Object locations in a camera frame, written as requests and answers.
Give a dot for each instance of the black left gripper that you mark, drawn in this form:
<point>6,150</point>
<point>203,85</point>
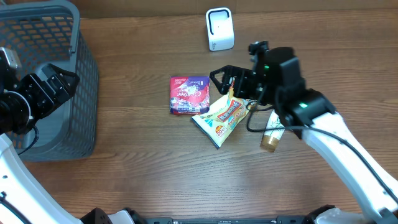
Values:
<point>33,84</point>

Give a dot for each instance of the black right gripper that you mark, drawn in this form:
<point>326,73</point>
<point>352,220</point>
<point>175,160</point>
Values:
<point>239,88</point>

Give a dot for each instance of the red purple pad pack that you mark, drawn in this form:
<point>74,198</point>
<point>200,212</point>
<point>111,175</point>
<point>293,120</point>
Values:
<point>189,95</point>

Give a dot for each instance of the yellow snack bag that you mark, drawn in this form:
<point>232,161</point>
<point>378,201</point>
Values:
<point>222,118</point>

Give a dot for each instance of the white bamboo print tube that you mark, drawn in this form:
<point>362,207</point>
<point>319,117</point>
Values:
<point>273,133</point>

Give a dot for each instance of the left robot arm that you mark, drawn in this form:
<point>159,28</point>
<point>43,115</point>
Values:
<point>23,199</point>

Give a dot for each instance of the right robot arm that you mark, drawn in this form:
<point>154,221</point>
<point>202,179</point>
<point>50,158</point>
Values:
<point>275,79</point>

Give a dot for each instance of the white barcode scanner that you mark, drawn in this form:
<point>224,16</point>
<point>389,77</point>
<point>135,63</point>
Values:
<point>219,24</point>

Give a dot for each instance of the dark grey plastic basket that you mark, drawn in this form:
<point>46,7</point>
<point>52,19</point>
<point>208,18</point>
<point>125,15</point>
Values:
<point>49,32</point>

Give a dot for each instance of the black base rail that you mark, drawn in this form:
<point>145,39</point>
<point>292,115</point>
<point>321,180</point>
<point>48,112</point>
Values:
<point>284,219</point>

